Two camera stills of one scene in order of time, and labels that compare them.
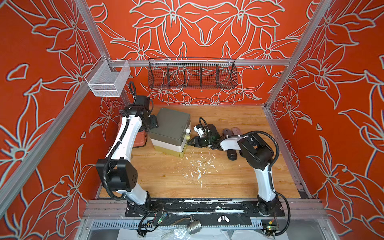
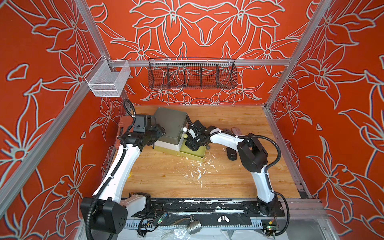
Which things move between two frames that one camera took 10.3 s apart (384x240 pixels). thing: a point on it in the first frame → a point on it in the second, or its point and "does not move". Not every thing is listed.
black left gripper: [154, 123] → [160, 130]
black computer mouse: [232, 154] does not move
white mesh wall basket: [108, 78] does not move
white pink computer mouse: [236, 131] does not move
